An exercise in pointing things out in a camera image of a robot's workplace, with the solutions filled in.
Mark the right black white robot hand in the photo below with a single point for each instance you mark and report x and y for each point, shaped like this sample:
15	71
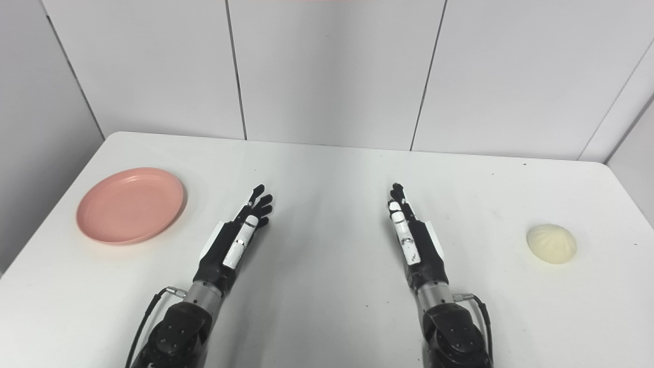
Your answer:
424	250

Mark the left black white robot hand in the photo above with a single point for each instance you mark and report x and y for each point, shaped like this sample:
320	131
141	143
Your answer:
220	253

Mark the pink round plate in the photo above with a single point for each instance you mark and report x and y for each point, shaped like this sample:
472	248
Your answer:
131	205

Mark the cream steamed bun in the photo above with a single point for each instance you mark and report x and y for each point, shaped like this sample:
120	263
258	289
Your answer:
552	244

